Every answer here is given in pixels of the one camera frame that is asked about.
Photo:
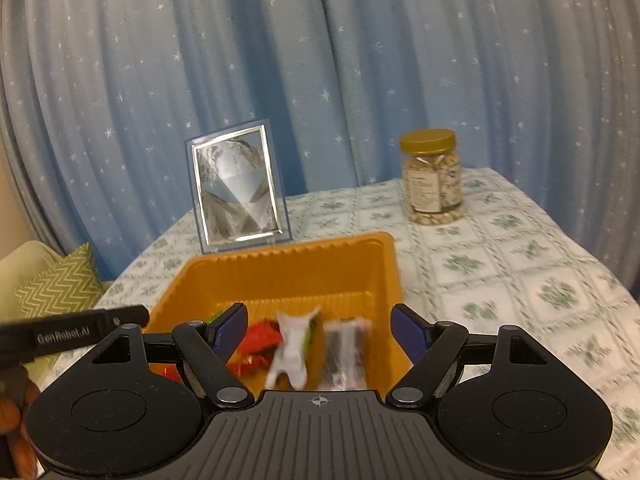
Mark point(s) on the person's left hand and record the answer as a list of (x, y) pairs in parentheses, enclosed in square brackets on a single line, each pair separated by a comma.
[(12, 410)]

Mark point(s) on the nut jar with gold lid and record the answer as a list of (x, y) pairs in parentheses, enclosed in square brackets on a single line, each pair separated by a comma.
[(432, 185)]

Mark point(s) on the white snack packet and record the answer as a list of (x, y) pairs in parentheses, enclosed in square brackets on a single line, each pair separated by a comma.
[(292, 350)]

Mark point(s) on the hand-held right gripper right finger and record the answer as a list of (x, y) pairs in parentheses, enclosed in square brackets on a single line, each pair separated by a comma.
[(407, 332)]

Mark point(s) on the green zigzag cushion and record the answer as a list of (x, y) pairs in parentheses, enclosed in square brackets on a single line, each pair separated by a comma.
[(25, 265), (60, 285)]

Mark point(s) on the red snack pouch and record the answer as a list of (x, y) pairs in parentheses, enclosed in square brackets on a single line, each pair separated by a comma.
[(257, 345)]

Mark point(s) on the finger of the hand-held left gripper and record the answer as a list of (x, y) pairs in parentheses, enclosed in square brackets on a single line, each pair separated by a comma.
[(132, 315)]

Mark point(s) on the blue star curtain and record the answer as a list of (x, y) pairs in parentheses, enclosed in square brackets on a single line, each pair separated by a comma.
[(350, 60)]

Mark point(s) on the orange plastic tray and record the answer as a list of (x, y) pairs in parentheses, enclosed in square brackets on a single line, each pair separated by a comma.
[(300, 280)]

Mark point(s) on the silver picture frame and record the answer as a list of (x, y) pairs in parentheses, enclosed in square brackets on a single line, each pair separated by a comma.
[(235, 190)]

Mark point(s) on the clear bag of dark snacks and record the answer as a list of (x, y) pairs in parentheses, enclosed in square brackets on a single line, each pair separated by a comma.
[(346, 355)]

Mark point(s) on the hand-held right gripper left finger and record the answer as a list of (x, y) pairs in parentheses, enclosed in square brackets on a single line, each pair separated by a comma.
[(230, 332)]

